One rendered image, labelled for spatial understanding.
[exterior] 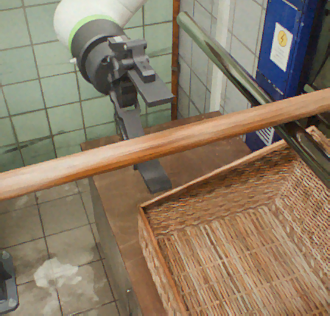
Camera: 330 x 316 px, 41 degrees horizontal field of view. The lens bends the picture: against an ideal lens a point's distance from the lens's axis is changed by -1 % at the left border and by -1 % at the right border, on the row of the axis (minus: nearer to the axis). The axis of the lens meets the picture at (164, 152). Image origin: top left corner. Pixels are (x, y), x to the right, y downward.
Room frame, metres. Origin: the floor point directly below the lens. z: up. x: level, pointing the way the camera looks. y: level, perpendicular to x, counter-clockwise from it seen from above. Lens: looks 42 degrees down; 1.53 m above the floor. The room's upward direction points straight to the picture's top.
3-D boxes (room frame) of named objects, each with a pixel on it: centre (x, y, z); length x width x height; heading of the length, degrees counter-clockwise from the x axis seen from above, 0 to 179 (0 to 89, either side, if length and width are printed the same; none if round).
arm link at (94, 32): (0.61, 0.09, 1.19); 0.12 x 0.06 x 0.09; 112
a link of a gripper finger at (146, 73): (0.44, 0.03, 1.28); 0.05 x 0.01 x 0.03; 22
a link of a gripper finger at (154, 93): (0.42, 0.02, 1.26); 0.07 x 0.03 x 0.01; 22
